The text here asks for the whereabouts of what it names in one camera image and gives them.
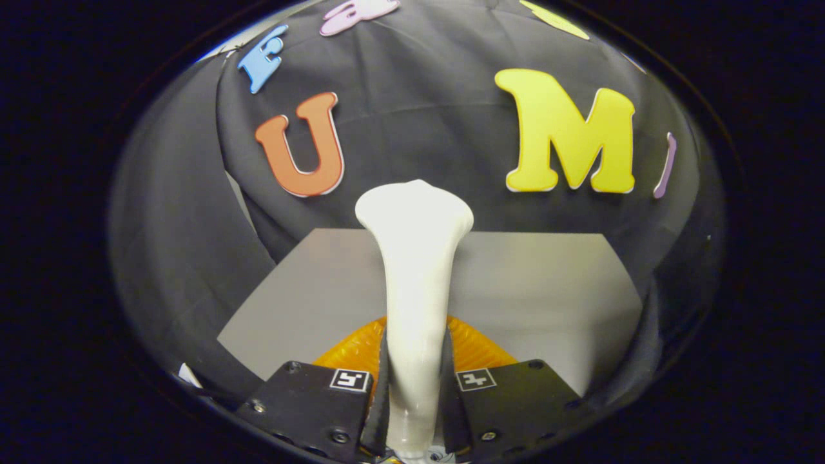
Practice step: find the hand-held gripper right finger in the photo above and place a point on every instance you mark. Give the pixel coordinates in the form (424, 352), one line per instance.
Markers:
(515, 403)

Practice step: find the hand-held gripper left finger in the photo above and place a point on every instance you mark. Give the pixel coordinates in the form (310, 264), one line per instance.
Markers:
(309, 406)

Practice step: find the white garment steamer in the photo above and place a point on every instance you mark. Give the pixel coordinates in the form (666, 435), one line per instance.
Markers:
(416, 290)

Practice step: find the grey cabinet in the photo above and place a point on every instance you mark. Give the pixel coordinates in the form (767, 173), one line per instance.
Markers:
(535, 290)

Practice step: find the black backdrop cloth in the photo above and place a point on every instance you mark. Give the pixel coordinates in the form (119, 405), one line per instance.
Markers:
(419, 96)

